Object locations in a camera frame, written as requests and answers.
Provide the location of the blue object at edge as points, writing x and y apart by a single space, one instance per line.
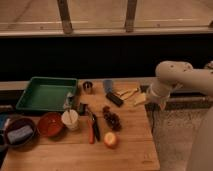
3 120

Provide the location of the red bowl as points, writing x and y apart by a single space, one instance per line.
50 124

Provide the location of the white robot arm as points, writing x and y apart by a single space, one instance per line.
171 75

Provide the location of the orange handled tool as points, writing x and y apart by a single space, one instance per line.
91 133

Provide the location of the black handled tool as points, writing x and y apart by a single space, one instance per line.
94 122

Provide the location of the left metal window post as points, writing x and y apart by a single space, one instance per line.
65 16

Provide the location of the green plastic tray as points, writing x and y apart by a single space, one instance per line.
44 94

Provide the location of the yellow red apple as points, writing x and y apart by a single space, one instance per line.
111 140

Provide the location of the dark purple grape bunch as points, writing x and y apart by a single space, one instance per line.
112 119

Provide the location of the small metal cup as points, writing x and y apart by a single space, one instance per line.
88 87

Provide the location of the small silver figurine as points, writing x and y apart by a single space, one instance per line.
68 101

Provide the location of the small dark box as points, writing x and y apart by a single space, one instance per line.
82 109

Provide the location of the blue sponge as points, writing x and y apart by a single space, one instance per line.
20 134

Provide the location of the dark brown bowl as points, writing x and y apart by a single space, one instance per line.
16 124

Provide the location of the metal window post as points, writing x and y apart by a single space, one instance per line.
65 16
130 15

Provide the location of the right metal window post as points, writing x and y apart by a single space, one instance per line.
130 15

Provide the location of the white paper cup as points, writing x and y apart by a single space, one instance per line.
70 119

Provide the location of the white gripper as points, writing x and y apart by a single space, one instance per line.
157 93

